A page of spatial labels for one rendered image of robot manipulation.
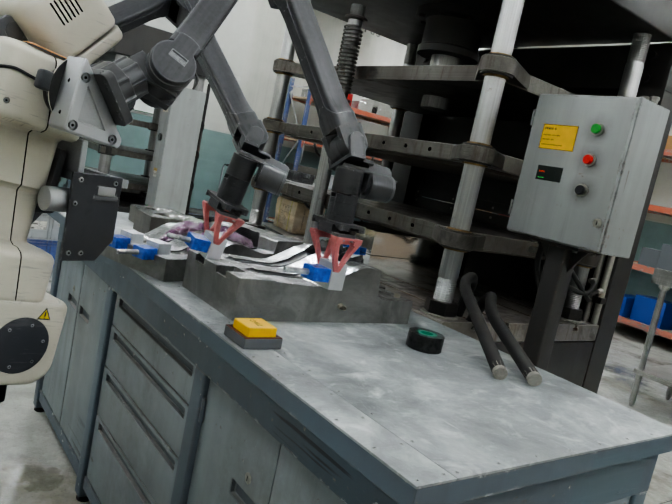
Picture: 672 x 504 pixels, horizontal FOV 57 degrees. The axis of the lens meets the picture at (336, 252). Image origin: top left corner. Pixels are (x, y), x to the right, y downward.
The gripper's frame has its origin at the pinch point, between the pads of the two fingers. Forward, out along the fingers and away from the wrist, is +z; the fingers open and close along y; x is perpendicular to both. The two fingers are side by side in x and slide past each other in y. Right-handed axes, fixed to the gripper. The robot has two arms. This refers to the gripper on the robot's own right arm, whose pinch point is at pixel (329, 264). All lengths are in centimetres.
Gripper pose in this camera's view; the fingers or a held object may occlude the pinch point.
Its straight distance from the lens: 125.3
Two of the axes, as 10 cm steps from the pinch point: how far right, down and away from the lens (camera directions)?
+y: -5.8, -2.3, 7.8
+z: -2.2, 9.7, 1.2
